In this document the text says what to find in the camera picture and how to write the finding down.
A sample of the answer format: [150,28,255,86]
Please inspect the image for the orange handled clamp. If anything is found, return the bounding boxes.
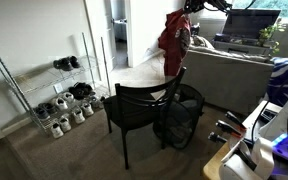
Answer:
[208,111,247,143]

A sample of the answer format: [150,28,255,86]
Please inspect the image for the wire shoe rack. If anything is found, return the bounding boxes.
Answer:
[0,35,111,133]

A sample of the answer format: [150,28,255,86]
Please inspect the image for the green potted plant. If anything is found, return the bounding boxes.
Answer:
[257,18,288,54]

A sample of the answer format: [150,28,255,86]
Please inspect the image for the white sneaker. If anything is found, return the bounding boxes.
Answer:
[81,103,94,116]
[72,109,85,124]

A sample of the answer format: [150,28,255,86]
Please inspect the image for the black metal chair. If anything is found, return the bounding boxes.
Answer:
[103,67,186,169]

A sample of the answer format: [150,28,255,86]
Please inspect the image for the blue white striped blanket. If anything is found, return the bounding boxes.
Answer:
[266,57,288,107]

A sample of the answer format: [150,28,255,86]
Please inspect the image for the red clothing with white print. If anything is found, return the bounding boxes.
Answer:
[158,9,191,76]

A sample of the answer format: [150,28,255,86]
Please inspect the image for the black shoes on top shelf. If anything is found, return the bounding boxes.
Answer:
[53,56,80,71]

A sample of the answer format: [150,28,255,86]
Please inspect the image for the black shoes on shelf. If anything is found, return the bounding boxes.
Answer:
[53,56,80,71]
[68,82,95,100]

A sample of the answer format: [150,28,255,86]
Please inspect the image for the black mesh laundry bag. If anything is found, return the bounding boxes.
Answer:
[165,84,205,149]

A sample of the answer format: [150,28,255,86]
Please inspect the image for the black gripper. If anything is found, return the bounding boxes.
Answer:
[184,0,205,13]

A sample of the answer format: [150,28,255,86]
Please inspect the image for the black shoes on middle shelf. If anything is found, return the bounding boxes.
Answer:
[68,82,95,100]

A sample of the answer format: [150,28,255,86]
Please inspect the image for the grey sofa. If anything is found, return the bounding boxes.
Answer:
[182,36,273,114]

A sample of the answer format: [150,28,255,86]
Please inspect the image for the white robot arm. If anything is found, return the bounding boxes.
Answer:
[219,101,288,180]

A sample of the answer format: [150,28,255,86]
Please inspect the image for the black open laptop case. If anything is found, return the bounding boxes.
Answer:
[214,9,281,42]

